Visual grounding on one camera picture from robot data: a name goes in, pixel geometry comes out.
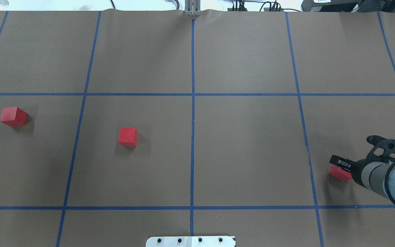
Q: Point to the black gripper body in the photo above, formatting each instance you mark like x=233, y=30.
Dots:
x=356, y=173

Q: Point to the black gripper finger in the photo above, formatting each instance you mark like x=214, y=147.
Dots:
x=340, y=162

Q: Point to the red block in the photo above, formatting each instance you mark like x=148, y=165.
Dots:
x=13, y=117
x=339, y=173
x=128, y=137

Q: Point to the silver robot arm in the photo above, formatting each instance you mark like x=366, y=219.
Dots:
x=376, y=176

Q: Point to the black box with label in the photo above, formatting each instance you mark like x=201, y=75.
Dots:
x=328, y=5

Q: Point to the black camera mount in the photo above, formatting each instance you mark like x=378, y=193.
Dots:
x=383, y=149

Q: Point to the white pedestal column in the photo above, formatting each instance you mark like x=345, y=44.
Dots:
x=191, y=241

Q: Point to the aluminium frame post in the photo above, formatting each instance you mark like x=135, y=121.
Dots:
x=192, y=8

